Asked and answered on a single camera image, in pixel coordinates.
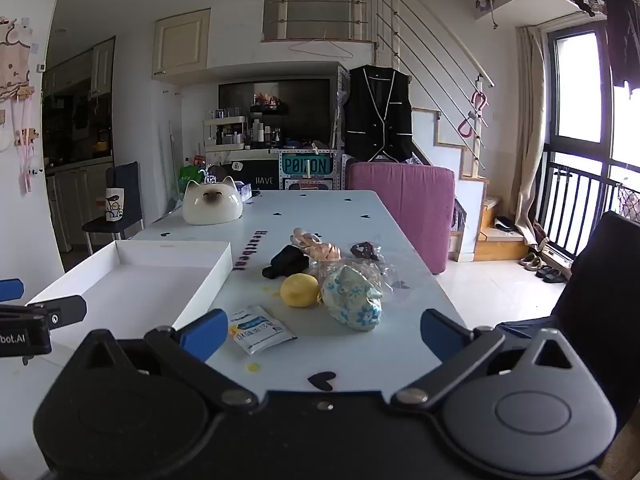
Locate cat face plush cushion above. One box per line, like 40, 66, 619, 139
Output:
182, 176, 245, 225

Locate floral cloth pouch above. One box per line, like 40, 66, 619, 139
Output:
320, 265, 384, 332

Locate white blue sachet packet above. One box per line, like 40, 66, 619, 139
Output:
229, 305, 299, 356

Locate paper wall decoration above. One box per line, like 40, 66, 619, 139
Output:
0, 17, 39, 102

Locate wooden staircase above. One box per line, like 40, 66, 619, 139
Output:
434, 110, 532, 262

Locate teal plate sign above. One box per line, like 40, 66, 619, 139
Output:
278, 152, 335, 177

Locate metal stair railing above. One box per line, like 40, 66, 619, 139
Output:
374, 0, 496, 171

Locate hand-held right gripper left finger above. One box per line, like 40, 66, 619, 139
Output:
70, 308, 260, 414

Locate hanging dark clothing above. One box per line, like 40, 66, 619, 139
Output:
594, 0, 640, 100

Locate black vest with white trim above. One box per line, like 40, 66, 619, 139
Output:
342, 64, 415, 163

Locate bagged dark hair tie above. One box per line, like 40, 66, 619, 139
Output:
349, 241, 387, 275

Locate wire hanger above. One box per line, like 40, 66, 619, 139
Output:
287, 36, 354, 62

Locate black chair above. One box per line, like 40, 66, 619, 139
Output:
495, 211, 640, 433

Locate dark sandal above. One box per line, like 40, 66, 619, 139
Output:
536, 265, 569, 285

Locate white bottle rack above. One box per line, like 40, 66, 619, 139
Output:
202, 115, 250, 151

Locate black printed cloth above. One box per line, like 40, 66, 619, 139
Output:
220, 157, 281, 192

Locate black small cup holder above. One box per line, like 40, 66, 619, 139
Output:
262, 245, 311, 280

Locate kitchen base cabinets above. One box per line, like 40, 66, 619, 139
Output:
45, 157, 117, 257

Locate blue chair with white legs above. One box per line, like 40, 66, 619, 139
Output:
81, 161, 145, 256

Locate wood framed whiteboard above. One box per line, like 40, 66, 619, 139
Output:
410, 107, 442, 166

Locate pink sofa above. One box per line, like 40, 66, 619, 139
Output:
347, 160, 456, 275

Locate green bag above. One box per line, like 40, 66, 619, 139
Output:
179, 156, 207, 182

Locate black balcony railing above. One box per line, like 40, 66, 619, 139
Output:
542, 144, 640, 261

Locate white cartoon print cup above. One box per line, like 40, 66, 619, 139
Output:
103, 186, 126, 222

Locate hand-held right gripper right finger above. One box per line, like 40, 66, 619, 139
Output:
390, 309, 576, 410

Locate white shallow box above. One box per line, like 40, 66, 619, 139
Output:
24, 239, 235, 356

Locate cream wall cabinet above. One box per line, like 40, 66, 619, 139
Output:
152, 8, 211, 79

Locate beige curtain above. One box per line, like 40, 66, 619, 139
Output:
514, 25, 552, 250

